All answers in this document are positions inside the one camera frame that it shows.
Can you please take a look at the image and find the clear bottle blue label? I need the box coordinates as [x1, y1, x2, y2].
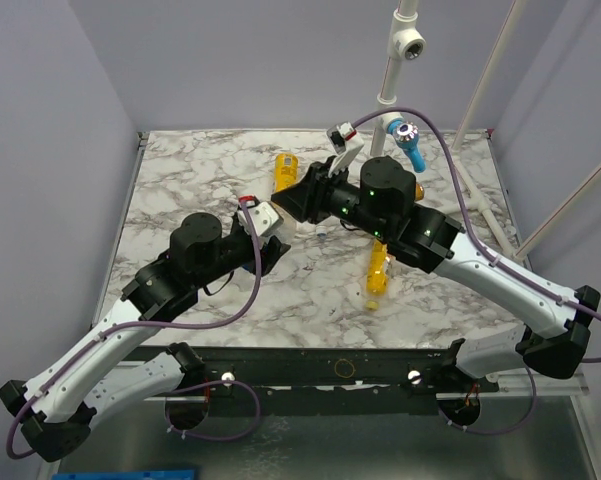
[242, 242, 268, 276]

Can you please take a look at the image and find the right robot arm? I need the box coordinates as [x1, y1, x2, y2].
[272, 156, 600, 392]

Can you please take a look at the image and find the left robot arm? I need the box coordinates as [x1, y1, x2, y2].
[0, 201, 289, 462]

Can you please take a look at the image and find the yellow bottle at back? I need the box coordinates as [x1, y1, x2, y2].
[273, 153, 299, 193]

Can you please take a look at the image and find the yellow bottle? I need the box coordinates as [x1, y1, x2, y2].
[365, 240, 391, 311]
[273, 153, 299, 193]

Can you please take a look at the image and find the small clear bottle white cap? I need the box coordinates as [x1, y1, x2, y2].
[315, 224, 330, 240]

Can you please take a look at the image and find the yellow bottle near centre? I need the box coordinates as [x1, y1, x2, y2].
[365, 240, 391, 311]

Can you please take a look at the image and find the orange plastic faucet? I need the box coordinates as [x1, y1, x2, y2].
[415, 183, 424, 202]

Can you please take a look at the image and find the blue plastic faucet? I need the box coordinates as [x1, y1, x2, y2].
[386, 119, 426, 173]

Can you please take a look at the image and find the blue tray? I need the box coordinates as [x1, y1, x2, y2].
[51, 469, 199, 480]

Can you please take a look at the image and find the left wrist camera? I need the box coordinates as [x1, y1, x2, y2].
[239, 195, 283, 237]

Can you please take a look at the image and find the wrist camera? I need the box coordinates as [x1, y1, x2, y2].
[326, 122, 364, 177]
[239, 195, 283, 237]

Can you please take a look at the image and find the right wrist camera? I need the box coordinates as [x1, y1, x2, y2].
[326, 122, 364, 177]

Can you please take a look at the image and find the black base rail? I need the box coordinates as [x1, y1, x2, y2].
[194, 346, 498, 417]

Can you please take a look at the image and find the white PVC pipe frame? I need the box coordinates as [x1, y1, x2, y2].
[367, 0, 601, 261]

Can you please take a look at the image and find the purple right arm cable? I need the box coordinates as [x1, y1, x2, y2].
[350, 105, 601, 435]

